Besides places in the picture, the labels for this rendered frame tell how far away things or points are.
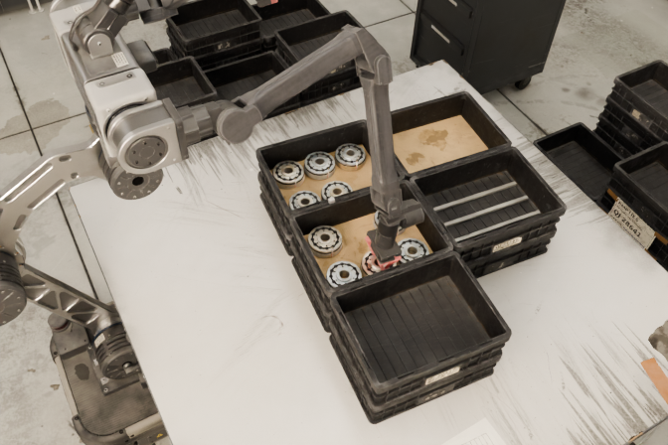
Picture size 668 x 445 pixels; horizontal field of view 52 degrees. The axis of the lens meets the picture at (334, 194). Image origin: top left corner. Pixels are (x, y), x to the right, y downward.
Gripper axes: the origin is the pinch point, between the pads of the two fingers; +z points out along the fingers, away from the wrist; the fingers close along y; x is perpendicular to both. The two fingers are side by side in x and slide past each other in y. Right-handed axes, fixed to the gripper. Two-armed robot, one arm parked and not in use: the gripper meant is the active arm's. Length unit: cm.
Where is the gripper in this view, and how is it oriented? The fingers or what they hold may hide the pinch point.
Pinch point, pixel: (380, 260)
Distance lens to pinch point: 198.7
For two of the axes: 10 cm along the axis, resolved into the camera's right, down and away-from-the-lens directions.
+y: -3.9, -7.1, 5.9
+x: -9.1, 2.4, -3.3
